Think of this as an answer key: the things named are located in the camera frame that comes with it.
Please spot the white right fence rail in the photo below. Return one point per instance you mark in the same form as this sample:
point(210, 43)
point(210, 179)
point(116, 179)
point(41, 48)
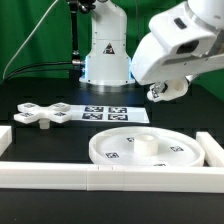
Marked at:
point(214, 153)

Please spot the white cross-shaped table base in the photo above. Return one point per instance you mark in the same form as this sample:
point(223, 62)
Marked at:
point(30, 112)

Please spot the white round table top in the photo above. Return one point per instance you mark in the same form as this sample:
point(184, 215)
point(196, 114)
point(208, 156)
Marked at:
point(145, 146)

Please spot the white marker sheet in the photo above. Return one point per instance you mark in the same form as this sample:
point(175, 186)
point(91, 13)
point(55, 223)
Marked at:
point(109, 113)

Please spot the white fence rail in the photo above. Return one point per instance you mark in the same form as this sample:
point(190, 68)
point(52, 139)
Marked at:
point(214, 153)
point(5, 138)
point(90, 177)

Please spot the white left fence rail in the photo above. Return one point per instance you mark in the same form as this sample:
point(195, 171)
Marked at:
point(5, 138)

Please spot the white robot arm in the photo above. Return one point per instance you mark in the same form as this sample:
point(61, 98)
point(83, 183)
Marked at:
point(108, 65)

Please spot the black camera stand pole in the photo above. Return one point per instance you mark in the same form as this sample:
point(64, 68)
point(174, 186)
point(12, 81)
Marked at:
point(84, 6)

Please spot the white front fence rail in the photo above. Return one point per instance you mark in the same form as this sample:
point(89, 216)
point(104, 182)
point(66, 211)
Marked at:
point(90, 177)

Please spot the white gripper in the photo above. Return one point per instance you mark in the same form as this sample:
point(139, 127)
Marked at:
point(176, 47)

